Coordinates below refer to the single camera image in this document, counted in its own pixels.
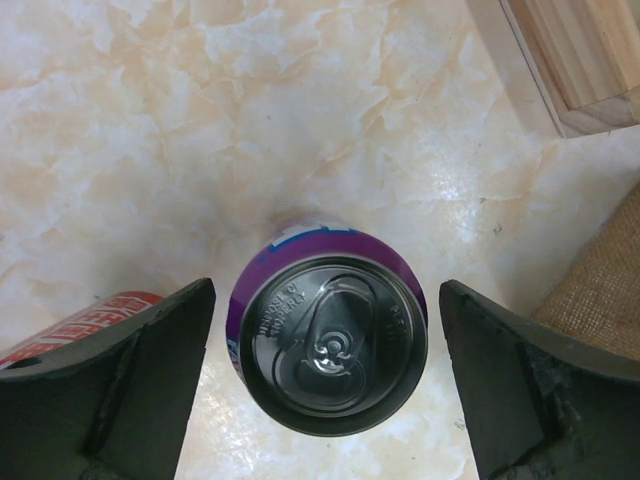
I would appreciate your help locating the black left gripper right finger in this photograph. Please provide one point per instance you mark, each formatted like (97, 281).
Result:
(538, 404)

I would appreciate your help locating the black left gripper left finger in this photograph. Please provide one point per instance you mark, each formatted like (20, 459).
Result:
(113, 405)

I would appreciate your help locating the red cola can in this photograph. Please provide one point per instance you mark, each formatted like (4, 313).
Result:
(96, 317)

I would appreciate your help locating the purple soda can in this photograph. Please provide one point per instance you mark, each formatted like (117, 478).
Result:
(327, 327)

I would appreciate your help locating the brown canvas tote bag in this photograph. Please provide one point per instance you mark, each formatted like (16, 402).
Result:
(591, 318)

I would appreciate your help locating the wooden clothes rack frame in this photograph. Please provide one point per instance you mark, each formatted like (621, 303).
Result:
(582, 55)

